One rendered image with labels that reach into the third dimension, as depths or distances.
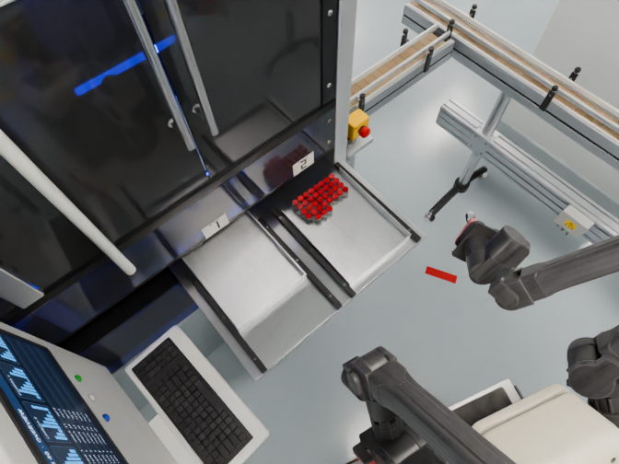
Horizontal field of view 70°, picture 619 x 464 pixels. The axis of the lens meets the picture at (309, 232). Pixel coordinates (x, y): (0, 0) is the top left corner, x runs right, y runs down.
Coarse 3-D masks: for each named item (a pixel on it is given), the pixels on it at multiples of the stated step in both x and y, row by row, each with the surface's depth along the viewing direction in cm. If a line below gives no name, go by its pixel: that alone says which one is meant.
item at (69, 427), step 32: (0, 352) 78; (32, 352) 91; (64, 352) 111; (0, 384) 69; (32, 384) 79; (64, 384) 92; (96, 384) 112; (0, 416) 63; (32, 416) 70; (64, 416) 80; (96, 416) 95; (128, 416) 115; (0, 448) 58; (32, 448) 63; (64, 448) 71; (96, 448) 81; (128, 448) 97; (160, 448) 118
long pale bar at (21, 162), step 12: (0, 132) 63; (0, 144) 63; (12, 144) 65; (12, 156) 66; (24, 156) 68; (24, 168) 68; (36, 168) 70; (36, 180) 71; (48, 180) 74; (48, 192) 74; (60, 192) 77; (60, 204) 78; (72, 204) 81; (72, 216) 82; (84, 216) 85; (84, 228) 86; (96, 228) 89; (96, 240) 91; (108, 240) 94; (108, 252) 96; (120, 252) 100; (120, 264) 102; (132, 264) 106
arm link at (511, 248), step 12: (504, 228) 87; (492, 240) 88; (504, 240) 86; (516, 240) 85; (492, 252) 88; (504, 252) 87; (516, 252) 86; (528, 252) 85; (504, 264) 88; (516, 264) 87; (504, 276) 88; (492, 288) 89; (504, 288) 88; (504, 300) 88; (516, 300) 87
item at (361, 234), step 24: (360, 192) 151; (288, 216) 144; (336, 216) 147; (360, 216) 147; (384, 216) 147; (312, 240) 144; (336, 240) 143; (360, 240) 143; (384, 240) 143; (336, 264) 140; (360, 264) 139
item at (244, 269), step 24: (240, 216) 149; (216, 240) 145; (240, 240) 144; (264, 240) 144; (192, 264) 141; (216, 264) 141; (240, 264) 140; (264, 264) 140; (288, 264) 140; (216, 288) 137; (240, 288) 137; (264, 288) 137; (288, 288) 133; (240, 312) 133
